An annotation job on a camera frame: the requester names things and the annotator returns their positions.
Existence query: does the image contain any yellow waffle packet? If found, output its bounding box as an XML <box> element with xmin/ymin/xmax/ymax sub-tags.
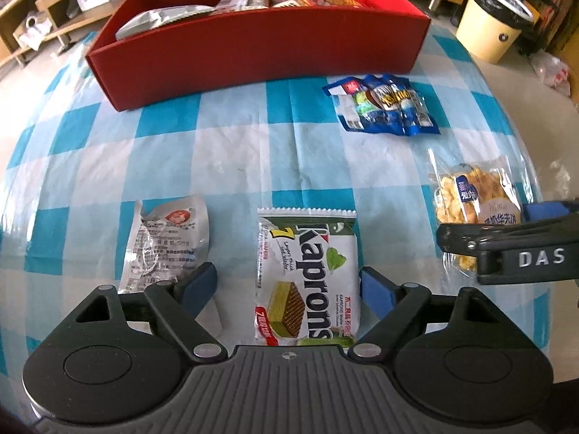
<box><xmin>427</xmin><ymin>149</ymin><xmax>537</xmax><ymax>276</ymax></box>

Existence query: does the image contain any yellow trash bin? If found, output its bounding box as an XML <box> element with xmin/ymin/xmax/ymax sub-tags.
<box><xmin>455</xmin><ymin>0</ymin><xmax>537</xmax><ymax>65</ymax></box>

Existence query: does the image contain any green white wafer packet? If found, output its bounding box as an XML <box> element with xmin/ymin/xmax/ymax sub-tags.
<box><xmin>254</xmin><ymin>207</ymin><xmax>361</xmax><ymax>348</ymax></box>

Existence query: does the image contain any low wooden shelf unit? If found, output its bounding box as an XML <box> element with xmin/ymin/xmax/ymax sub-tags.
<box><xmin>0</xmin><ymin>0</ymin><xmax>141</xmax><ymax>69</ymax></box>

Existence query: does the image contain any red cardboard box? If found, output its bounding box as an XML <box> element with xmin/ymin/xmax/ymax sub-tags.
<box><xmin>86</xmin><ymin>0</ymin><xmax>431</xmax><ymax>112</ymax></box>

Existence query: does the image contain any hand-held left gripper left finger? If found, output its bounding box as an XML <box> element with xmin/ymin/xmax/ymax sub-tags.
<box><xmin>72</xmin><ymin>263</ymin><xmax>227</xmax><ymax>365</ymax></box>

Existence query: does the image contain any silver packet with red logo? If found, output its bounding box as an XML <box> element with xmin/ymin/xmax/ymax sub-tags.
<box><xmin>118</xmin><ymin>194</ymin><xmax>223</xmax><ymax>336</ymax></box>

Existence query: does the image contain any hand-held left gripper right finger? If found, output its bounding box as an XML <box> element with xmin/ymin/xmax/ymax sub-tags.
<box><xmin>347</xmin><ymin>268</ymin><xmax>498</xmax><ymax>365</ymax></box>

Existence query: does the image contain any white paper bag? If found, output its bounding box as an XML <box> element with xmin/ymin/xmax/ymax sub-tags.
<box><xmin>13</xmin><ymin>13</ymin><xmax>51</xmax><ymax>51</ymax></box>

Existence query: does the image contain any blue snack packet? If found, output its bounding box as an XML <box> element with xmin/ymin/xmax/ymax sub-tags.
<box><xmin>322</xmin><ymin>73</ymin><xmax>441</xmax><ymax>137</ymax></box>

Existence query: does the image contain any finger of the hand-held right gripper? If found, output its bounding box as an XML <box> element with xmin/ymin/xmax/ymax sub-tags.
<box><xmin>520</xmin><ymin>200</ymin><xmax>579</xmax><ymax>225</ymax></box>
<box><xmin>435</xmin><ymin>218</ymin><xmax>579</xmax><ymax>256</ymax></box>

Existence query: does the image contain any clear plastic bag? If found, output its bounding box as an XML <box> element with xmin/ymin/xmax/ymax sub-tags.
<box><xmin>529</xmin><ymin>50</ymin><xmax>574</xmax><ymax>97</ymax></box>

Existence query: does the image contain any blue white checked tablecloth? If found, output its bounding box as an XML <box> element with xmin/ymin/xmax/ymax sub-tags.
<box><xmin>0</xmin><ymin>22</ymin><xmax>559</xmax><ymax>392</ymax></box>

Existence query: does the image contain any beige striped snack packet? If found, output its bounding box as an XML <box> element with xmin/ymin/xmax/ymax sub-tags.
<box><xmin>215</xmin><ymin>0</ymin><xmax>272</xmax><ymax>13</ymax></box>

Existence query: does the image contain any white grey snack packet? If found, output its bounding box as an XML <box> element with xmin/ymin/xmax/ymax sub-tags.
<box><xmin>115</xmin><ymin>4</ymin><xmax>214</xmax><ymax>41</ymax></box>

